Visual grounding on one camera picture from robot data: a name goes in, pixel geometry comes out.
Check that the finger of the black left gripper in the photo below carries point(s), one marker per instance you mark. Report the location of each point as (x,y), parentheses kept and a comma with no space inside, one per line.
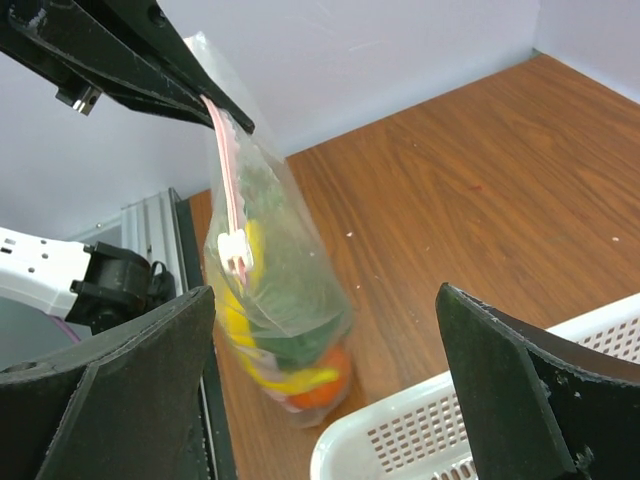
(126,50)

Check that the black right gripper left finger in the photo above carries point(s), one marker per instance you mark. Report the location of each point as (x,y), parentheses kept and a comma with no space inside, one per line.
(118,405)

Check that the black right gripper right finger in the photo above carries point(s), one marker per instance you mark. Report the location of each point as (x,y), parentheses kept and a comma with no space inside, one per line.
(534,405)

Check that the clear zip top bag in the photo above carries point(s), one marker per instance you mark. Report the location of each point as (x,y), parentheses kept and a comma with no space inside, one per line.
(238,150)

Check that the fake orange fruit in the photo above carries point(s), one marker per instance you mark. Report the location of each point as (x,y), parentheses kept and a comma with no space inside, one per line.
(330,378)

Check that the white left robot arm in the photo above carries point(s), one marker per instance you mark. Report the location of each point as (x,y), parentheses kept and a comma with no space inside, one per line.
(100,286)

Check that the fake green bell pepper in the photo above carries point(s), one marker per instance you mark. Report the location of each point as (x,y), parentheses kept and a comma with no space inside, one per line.
(297,307)

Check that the white perforated plastic basket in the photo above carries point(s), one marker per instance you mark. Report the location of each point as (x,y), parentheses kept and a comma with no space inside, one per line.
(419,433)

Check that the aluminium table frame rail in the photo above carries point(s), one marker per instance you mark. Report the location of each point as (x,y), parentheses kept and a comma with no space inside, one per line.
(160,228)

